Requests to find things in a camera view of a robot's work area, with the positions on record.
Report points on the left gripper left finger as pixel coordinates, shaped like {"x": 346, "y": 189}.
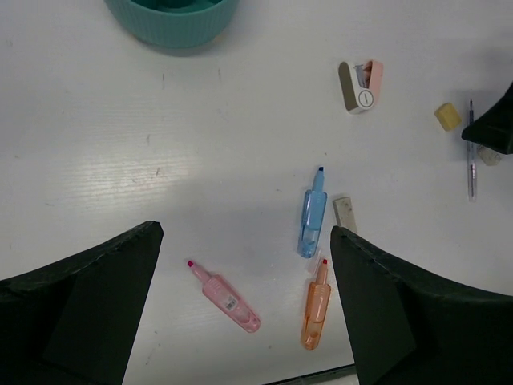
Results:
{"x": 75, "y": 321}

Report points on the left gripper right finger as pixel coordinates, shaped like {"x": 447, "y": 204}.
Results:
{"x": 407, "y": 325}

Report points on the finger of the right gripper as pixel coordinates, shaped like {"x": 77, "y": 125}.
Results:
{"x": 493, "y": 129}

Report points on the yellow eraser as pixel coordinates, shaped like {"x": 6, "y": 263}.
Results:
{"x": 448, "y": 117}

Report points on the orange stubby highlighter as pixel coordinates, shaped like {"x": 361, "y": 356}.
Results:
{"x": 316, "y": 306}

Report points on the grey eraser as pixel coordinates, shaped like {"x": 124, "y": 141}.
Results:
{"x": 344, "y": 213}

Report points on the pink grey mini stapler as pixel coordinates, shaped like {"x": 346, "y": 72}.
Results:
{"x": 360, "y": 84}

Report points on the pink stubby highlighter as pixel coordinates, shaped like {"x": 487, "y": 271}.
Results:
{"x": 222, "y": 294}

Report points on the blue stubby highlighter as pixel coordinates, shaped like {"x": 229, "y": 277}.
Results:
{"x": 312, "y": 216}

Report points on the teal round organizer container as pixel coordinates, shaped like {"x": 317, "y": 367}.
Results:
{"x": 173, "y": 24}

